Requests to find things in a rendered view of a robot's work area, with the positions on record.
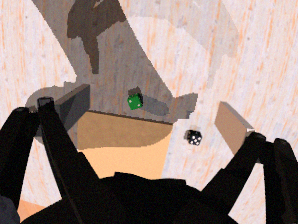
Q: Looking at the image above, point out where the green die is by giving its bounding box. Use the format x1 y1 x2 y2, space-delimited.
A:
127 93 143 110

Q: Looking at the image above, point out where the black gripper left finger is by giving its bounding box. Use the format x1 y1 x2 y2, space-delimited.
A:
0 84 126 224

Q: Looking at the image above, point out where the peach square mat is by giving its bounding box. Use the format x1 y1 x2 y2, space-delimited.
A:
77 111 173 179

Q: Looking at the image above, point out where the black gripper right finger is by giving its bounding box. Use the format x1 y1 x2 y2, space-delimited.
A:
173 101 298 224

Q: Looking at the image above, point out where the black die with white pips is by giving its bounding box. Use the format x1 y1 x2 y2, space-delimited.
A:
187 130 202 146

